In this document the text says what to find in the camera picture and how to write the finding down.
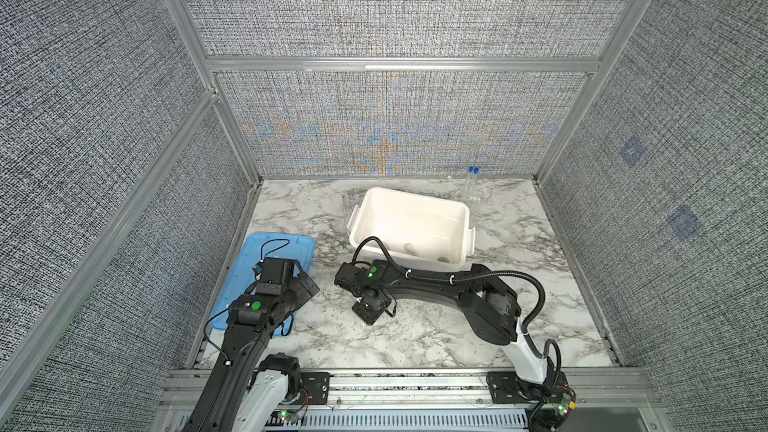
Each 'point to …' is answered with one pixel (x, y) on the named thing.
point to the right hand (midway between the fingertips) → (368, 311)
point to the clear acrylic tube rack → (473, 185)
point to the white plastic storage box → (428, 233)
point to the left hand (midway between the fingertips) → (301, 292)
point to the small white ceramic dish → (443, 259)
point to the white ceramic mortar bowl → (409, 247)
